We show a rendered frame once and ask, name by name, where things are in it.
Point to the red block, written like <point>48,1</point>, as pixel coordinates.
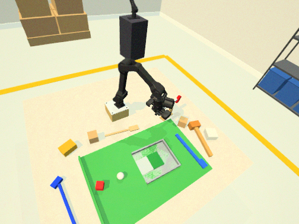
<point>99,185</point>

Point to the green flat mat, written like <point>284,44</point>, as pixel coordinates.
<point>128,200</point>

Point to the orange mallet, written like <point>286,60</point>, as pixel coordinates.
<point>195,125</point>

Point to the white golf ball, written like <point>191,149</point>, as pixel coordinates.
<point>120,176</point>

